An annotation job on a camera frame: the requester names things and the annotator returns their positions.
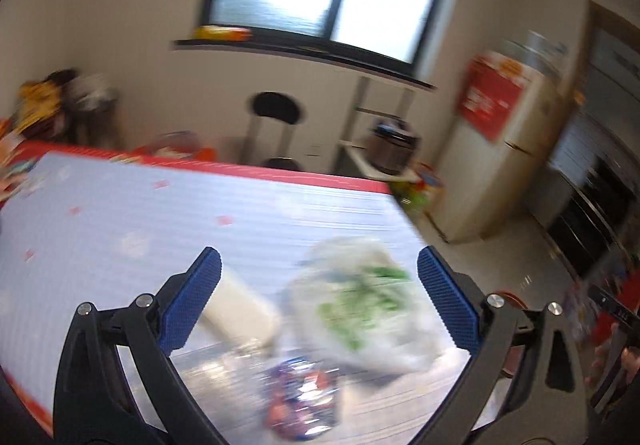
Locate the wall socket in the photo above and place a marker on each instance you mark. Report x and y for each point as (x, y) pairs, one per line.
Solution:
(314, 150)

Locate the clear plastic wrapper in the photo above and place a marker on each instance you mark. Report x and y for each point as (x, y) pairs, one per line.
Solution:
(220, 370)

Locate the clear green print plastic bag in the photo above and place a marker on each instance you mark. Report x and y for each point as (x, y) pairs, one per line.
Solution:
(365, 305)

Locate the black window sill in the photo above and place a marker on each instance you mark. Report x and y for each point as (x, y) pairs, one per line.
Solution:
(300, 57)

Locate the green yellow shopping bag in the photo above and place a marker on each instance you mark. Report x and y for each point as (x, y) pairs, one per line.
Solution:
(417, 192)

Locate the cream refrigerator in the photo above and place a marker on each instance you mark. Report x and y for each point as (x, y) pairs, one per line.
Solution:
(490, 185)

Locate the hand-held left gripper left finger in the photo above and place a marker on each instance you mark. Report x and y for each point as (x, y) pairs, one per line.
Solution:
(192, 305)

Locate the brown trash bin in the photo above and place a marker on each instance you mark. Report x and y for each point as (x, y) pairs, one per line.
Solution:
(511, 300)

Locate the black round stool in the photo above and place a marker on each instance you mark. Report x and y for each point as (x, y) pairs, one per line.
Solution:
(275, 107)

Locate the blue silver snack packet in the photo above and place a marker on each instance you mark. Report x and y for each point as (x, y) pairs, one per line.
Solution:
(300, 400)

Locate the red printed cloth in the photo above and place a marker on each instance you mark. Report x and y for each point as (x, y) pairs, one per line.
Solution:
(490, 100)

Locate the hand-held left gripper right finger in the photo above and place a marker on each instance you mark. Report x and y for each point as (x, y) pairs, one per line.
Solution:
(447, 305)

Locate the electric pressure cooker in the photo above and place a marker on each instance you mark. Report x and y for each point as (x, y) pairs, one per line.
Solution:
(392, 147)

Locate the black built-in oven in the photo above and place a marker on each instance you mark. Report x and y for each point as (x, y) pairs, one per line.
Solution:
(590, 215)

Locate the red stool with clear cover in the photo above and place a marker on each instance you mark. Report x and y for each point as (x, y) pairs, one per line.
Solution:
(175, 147)

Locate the orange snack packet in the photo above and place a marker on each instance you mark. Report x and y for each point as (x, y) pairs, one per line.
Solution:
(220, 32)

